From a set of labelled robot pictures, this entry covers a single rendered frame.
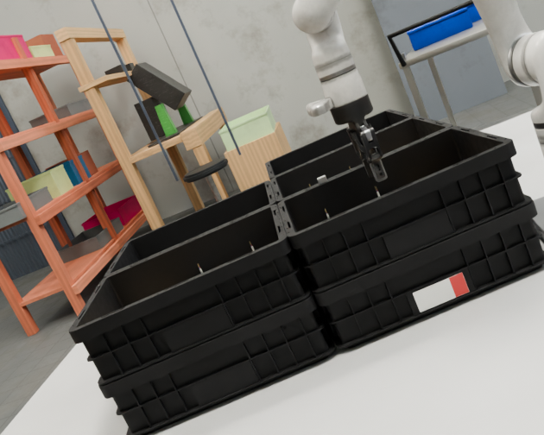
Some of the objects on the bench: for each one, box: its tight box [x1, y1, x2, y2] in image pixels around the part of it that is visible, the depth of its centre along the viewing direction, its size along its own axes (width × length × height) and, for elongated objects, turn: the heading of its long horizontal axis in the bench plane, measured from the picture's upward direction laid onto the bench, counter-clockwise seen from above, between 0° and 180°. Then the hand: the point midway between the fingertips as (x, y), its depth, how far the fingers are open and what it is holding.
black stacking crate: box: [98, 252, 335, 435], centre depth 125 cm, size 40×30×12 cm
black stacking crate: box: [304, 199, 544, 349], centre depth 124 cm, size 40×30×12 cm
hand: (375, 170), depth 124 cm, fingers open, 5 cm apart
